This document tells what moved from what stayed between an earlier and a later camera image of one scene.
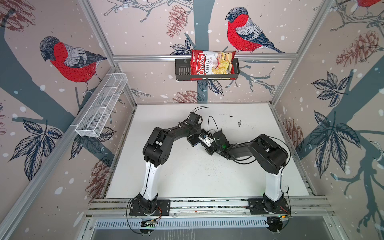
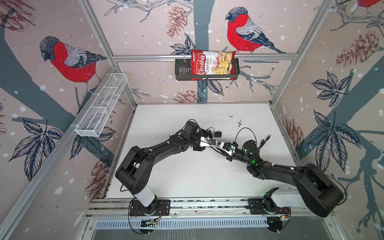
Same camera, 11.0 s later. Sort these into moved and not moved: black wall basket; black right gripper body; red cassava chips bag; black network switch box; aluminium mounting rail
Moved: black network switch box; black right gripper body
Not moved: aluminium mounting rail; black wall basket; red cassava chips bag
